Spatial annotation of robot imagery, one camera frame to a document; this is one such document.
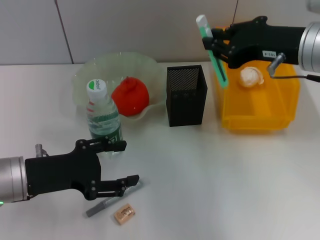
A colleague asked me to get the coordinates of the yellow plastic bin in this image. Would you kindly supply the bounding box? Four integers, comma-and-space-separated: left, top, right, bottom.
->
214, 24, 301, 132

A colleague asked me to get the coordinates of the clear green-label water bottle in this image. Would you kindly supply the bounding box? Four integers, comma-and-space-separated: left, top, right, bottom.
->
86, 78, 124, 161

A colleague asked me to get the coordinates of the left gripper silver cable plug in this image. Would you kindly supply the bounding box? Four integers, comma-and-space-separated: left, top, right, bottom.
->
34, 143, 49, 158

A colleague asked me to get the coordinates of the green utility knife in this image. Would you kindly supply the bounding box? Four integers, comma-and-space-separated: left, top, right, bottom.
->
196, 14, 230, 90

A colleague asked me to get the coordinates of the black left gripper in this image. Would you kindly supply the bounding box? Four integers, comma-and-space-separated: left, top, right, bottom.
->
24, 139, 140, 201

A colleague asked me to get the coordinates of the right gripper cable with plugs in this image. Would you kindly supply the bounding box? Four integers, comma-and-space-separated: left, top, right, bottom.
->
266, 52, 320, 84

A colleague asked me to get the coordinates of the grey marker pen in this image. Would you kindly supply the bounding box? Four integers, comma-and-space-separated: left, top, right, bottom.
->
85, 178, 145, 218

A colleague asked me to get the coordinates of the black mesh pen holder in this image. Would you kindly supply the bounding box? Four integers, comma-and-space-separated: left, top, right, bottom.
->
166, 64, 209, 128

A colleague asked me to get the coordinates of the white paper ball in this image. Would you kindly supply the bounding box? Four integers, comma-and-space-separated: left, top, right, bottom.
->
239, 66, 265, 88

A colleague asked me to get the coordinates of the green glass fruit plate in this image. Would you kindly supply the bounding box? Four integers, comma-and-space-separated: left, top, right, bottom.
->
71, 51, 168, 122

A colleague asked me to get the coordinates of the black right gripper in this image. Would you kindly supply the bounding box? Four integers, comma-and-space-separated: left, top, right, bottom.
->
202, 16, 307, 70

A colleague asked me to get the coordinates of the beige eraser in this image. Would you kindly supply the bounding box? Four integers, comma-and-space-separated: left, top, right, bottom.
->
112, 203, 137, 226

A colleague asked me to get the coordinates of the red-orange pumpkin toy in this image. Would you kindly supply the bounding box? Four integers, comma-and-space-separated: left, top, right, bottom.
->
111, 76, 150, 116

